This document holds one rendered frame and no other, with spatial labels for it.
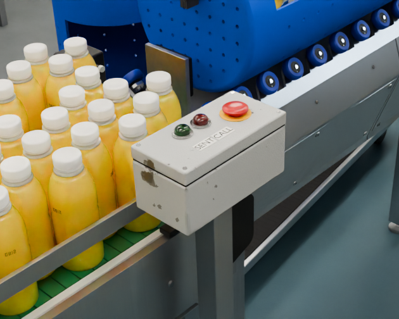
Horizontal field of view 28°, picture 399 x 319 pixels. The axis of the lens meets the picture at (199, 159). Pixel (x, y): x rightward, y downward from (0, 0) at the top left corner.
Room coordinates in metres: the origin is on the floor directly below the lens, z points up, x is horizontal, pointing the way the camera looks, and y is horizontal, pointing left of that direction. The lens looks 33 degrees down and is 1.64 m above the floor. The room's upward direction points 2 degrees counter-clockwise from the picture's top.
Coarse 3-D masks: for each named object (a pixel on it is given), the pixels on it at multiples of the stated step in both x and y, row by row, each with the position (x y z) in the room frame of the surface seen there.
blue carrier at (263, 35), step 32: (160, 0) 1.35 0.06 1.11; (224, 0) 1.24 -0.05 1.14; (256, 0) 1.22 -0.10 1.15; (320, 0) 1.33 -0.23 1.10; (352, 0) 1.41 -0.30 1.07; (384, 0) 1.53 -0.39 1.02; (160, 32) 1.35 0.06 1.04; (192, 32) 1.30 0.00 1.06; (224, 32) 1.24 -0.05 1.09; (256, 32) 1.21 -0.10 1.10; (288, 32) 1.27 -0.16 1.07; (320, 32) 1.36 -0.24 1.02; (192, 64) 1.30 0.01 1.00; (224, 64) 1.24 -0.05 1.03; (256, 64) 1.22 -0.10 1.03
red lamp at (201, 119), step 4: (196, 116) 0.92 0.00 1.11; (200, 116) 0.92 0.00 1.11; (204, 116) 0.92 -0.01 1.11; (196, 120) 0.91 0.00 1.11; (200, 120) 0.91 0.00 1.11; (204, 120) 0.91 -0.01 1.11; (208, 120) 0.92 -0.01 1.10; (196, 124) 0.91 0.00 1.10; (200, 124) 0.91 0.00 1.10; (204, 124) 0.91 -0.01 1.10
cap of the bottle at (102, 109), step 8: (88, 104) 1.02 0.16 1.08; (96, 104) 1.02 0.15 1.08; (104, 104) 1.02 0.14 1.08; (112, 104) 1.02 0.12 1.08; (88, 112) 1.02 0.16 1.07; (96, 112) 1.00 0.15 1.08; (104, 112) 1.00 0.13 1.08; (112, 112) 1.01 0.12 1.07; (96, 120) 1.00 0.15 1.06; (104, 120) 1.00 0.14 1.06
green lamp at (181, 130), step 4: (180, 124) 0.90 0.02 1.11; (184, 124) 0.90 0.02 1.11; (176, 128) 0.89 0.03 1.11; (180, 128) 0.89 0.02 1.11; (184, 128) 0.89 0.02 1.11; (188, 128) 0.89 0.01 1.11; (176, 132) 0.89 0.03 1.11; (180, 132) 0.89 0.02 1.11; (184, 132) 0.89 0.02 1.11; (188, 132) 0.89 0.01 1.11
